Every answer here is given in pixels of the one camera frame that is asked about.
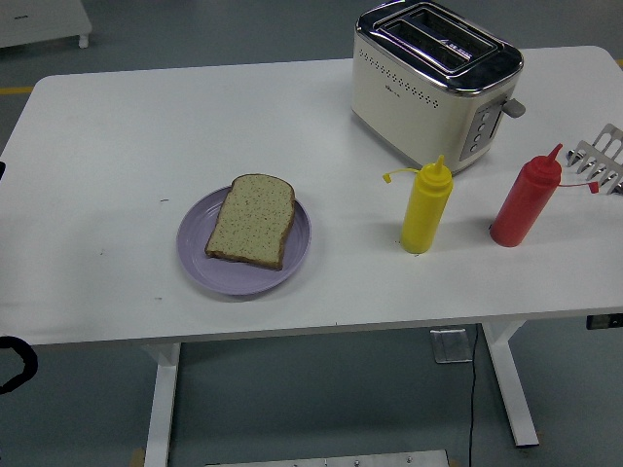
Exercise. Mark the bread slice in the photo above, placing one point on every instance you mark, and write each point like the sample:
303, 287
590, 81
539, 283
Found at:
253, 219

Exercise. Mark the purple round plate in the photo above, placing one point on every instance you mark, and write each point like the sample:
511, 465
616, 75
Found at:
233, 281

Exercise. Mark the cream and chrome toaster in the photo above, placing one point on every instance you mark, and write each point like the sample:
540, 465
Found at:
414, 107

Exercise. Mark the small silver floor plate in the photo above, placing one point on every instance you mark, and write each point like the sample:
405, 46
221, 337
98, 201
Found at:
450, 345

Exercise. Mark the yellow squeeze bottle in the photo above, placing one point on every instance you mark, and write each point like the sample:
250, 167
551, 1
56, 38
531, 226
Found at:
423, 214

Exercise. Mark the red squeeze bottle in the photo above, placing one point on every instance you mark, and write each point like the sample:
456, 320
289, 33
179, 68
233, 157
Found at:
521, 209

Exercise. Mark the white table leg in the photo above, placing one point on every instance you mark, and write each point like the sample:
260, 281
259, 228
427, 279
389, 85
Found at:
511, 384
163, 399

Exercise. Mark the silver toast rack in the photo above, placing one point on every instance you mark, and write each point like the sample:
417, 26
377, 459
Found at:
591, 152

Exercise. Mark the black table control panel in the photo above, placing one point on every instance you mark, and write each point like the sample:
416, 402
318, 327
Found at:
603, 322

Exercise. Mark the white low platform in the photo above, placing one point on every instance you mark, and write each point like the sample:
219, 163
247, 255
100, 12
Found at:
39, 19

